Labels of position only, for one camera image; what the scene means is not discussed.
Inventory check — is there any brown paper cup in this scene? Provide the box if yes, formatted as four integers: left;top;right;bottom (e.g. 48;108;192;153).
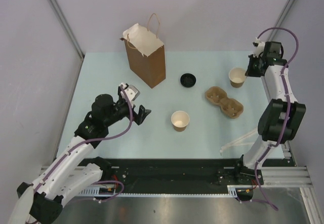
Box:
228;67;247;88
171;110;190;132

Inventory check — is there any black plastic cup lid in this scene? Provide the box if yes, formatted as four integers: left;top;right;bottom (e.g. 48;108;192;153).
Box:
180;73;196;88

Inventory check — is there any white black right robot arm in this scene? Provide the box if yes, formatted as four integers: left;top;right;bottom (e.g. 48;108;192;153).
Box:
233;39;306;184

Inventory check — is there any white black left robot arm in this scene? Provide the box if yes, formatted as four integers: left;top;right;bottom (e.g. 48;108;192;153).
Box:
9;87;151;223

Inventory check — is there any brown cardboard cup carrier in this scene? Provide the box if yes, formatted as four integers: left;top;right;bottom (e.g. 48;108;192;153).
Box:
205;86;244;119

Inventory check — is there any brown paper bag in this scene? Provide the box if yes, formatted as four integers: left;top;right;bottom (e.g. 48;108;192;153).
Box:
120;18;166;88

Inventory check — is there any white wrapped straw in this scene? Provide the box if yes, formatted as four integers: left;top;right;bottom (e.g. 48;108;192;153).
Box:
221;142;253;150
219;128;258;155

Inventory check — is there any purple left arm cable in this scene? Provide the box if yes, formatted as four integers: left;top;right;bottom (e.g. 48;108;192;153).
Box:
32;86;134;192

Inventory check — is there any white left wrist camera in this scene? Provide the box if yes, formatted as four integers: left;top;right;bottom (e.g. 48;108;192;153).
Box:
118;83;140;107

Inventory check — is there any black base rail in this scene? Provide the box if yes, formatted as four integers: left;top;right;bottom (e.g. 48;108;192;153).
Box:
101;159;264;194

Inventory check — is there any white slotted cable duct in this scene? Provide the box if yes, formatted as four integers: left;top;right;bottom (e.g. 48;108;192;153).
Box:
76;186;237;198

